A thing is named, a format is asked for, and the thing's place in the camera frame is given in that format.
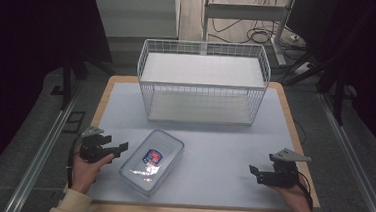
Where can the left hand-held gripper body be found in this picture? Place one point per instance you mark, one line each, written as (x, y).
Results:
(90, 146)

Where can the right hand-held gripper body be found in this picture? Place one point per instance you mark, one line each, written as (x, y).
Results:
(283, 171)

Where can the clear plastic lidded food container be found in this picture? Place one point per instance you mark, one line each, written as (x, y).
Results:
(152, 162)

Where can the person's left hand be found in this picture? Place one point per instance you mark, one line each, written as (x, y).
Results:
(86, 174)

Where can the person's right hand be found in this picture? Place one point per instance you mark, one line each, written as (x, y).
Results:
(294, 198)

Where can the black floor plate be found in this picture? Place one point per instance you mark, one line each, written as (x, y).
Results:
(74, 122)

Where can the white table mat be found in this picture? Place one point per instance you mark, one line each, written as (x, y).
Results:
(225, 162)

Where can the black tripod stand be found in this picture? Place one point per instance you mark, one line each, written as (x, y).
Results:
(336, 86)
(69, 77)

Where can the white cabinet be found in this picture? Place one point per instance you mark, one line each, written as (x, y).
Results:
(135, 12)

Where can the metal floor rail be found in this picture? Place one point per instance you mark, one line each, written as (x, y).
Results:
(356, 158)
(38, 155)

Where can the white metal stand frame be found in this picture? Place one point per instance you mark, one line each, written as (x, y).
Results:
(246, 12)

